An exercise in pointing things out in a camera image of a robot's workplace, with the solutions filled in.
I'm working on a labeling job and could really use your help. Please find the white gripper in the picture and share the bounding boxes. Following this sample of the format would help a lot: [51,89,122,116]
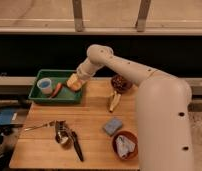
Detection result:
[66,60,96,91]

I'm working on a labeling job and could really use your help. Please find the yellow orange apple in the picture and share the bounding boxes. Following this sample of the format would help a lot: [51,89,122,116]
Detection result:
[70,81,78,91]

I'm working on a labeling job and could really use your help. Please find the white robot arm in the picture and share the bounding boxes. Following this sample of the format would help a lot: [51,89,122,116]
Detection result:
[67,44,194,171]

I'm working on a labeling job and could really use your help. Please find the green plastic tray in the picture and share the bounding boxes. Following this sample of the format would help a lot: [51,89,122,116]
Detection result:
[28,69,82,105]

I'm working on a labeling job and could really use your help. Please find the orange carrot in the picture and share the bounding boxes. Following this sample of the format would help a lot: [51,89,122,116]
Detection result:
[50,83,62,98]

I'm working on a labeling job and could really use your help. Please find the light blue plastic cup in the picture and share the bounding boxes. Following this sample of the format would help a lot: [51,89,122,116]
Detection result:
[37,78,53,95]

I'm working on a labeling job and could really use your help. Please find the dark bowl with nuts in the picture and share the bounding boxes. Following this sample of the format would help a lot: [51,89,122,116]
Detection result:
[111,75,132,94]

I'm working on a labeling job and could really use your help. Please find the yellow banana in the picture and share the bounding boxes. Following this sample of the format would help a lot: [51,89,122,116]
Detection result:
[109,91,121,112]

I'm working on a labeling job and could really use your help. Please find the metal can opener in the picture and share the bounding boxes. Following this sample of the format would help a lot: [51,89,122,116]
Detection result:
[55,121,71,147]

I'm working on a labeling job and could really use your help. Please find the blue sponge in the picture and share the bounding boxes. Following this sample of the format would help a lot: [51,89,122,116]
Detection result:
[103,118,123,136]

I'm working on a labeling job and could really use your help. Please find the red bowl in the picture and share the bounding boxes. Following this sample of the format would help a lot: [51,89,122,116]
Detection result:
[112,131,138,160]

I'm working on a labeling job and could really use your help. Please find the white crumpled cloth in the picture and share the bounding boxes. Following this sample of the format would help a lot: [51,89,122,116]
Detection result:
[115,135,136,159]

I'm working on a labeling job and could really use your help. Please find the blue box on left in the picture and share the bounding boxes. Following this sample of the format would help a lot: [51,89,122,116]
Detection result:
[0,109,17,126]

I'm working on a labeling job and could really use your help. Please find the black handled knife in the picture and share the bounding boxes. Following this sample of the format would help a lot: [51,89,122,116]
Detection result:
[71,131,84,162]

